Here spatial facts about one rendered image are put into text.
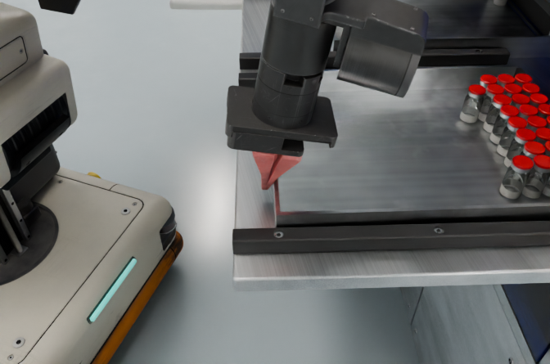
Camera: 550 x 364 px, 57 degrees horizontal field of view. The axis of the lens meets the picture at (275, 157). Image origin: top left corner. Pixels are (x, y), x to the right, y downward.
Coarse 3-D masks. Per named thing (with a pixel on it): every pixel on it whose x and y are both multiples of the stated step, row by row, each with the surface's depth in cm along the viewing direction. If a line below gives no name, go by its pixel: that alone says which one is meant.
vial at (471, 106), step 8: (472, 88) 62; (480, 88) 62; (472, 96) 62; (480, 96) 62; (464, 104) 64; (472, 104) 63; (480, 104) 63; (464, 112) 64; (472, 112) 63; (464, 120) 64; (472, 120) 64
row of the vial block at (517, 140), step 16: (480, 80) 64; (496, 80) 64; (496, 96) 61; (480, 112) 64; (496, 112) 61; (512, 112) 59; (496, 128) 60; (512, 128) 57; (512, 144) 56; (528, 144) 54; (544, 160) 52; (544, 176) 52; (528, 192) 54
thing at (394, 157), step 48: (336, 96) 69; (384, 96) 69; (432, 96) 69; (336, 144) 61; (384, 144) 61; (432, 144) 61; (480, 144) 61; (288, 192) 55; (336, 192) 55; (384, 192) 55; (432, 192) 55; (480, 192) 55
